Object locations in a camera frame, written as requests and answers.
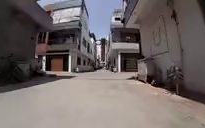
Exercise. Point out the white building with balcony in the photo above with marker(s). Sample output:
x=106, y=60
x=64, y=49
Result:
x=123, y=43

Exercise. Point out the grey building with brown door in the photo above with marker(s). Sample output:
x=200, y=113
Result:
x=66, y=36

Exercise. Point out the row of distant buildings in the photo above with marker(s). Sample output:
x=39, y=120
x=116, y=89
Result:
x=100, y=51

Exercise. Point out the dark building with overhang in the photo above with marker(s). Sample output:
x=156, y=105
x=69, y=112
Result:
x=13, y=30

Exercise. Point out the dark bushes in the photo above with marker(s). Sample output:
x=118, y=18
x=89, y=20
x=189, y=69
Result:
x=15, y=68

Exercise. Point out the white rendered building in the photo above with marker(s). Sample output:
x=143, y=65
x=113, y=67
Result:
x=186, y=36

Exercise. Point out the grey concrete road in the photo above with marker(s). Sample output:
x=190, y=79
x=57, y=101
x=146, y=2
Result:
x=100, y=103

